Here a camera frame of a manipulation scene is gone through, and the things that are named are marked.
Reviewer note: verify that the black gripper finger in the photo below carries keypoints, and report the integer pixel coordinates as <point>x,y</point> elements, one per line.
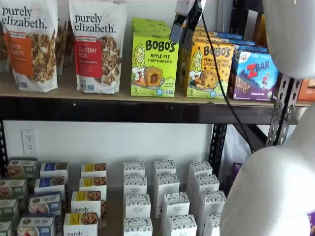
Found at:
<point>187,39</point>
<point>176,32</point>

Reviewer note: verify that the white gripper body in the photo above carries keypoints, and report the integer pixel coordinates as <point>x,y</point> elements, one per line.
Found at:
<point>190,9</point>

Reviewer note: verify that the green Bobo's apple pie box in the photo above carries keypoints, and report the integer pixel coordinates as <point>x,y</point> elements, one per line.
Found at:
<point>152,28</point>
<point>147,21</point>
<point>155,66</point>

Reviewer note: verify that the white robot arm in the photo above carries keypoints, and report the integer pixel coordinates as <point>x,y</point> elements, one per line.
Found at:
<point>270,184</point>

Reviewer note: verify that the yellow Bobo's peanut butter box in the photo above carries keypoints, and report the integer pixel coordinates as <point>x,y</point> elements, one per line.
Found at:
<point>204,38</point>
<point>200,29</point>
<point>206,73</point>

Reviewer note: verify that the blue purple Zbar box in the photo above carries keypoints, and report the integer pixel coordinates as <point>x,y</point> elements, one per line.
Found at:
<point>251,48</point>
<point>243,42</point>
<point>253,76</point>
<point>229,35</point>

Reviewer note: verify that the wooden shelf board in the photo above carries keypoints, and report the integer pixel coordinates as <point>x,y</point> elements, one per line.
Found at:
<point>66,86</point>

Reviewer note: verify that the orange snack box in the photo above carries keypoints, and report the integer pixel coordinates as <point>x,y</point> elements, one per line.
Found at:
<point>307,89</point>

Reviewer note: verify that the purple snack box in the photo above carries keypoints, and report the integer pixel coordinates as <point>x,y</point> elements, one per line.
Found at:
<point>236,169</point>

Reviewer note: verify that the yellow white granola box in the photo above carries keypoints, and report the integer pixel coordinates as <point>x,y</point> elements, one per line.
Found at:
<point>81,225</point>
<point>93,169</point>
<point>86,202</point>
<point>93,184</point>

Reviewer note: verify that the blue granola box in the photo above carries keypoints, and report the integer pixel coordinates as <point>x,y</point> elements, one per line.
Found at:
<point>54,169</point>
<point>44,204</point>
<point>49,185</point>
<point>35,226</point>

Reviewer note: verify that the green granola box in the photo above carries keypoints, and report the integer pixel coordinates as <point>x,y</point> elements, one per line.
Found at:
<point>8,209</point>
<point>12,188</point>
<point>5,228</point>
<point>22,167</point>

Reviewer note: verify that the granola bag red label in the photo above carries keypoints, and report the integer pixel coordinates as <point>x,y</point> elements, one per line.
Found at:
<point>98,51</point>

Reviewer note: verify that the black metal shelving unit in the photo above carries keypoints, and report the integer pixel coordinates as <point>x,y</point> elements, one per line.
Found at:
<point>123,110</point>

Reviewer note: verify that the granola bag orange label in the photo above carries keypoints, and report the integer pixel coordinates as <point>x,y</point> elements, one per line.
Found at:
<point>29,49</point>

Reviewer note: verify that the white granola bag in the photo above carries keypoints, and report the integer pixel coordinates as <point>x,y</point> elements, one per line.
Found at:
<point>3,49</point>

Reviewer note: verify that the white patterned carton group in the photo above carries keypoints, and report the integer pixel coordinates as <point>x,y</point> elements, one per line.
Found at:
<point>114,211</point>

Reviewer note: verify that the white wall outlet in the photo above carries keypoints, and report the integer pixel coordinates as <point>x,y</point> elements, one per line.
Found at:
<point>29,141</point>

